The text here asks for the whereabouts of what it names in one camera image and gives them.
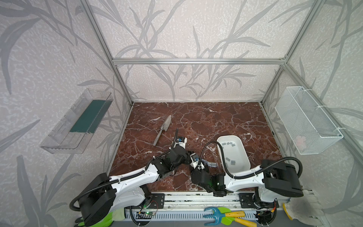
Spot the teal toy garden rake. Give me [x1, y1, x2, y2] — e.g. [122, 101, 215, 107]
[203, 207, 245, 226]

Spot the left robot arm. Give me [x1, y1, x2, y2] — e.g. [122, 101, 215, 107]
[69, 135, 191, 227]

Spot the clear acrylic wall shelf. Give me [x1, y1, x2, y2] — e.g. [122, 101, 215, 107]
[40, 89, 113, 154]

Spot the blue staple box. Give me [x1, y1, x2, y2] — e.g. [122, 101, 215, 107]
[204, 161, 218, 168]

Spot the green toy garden shovel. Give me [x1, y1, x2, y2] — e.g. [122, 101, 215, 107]
[218, 207, 257, 227]

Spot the green work glove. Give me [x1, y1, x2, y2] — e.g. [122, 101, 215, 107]
[92, 208, 126, 227]

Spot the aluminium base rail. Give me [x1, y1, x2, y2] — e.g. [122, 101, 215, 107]
[122, 191, 289, 225]

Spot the white wire mesh basket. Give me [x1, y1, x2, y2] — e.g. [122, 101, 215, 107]
[275, 86, 344, 155]

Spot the white plastic tray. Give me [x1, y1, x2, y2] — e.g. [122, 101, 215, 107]
[217, 135, 251, 176]

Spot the metal garden trowel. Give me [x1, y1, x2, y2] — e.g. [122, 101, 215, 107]
[153, 115, 172, 146]

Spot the white work glove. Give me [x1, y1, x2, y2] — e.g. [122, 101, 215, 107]
[283, 190, 324, 227]

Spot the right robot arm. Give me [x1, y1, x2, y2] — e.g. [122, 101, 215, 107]
[190, 139, 303, 210]

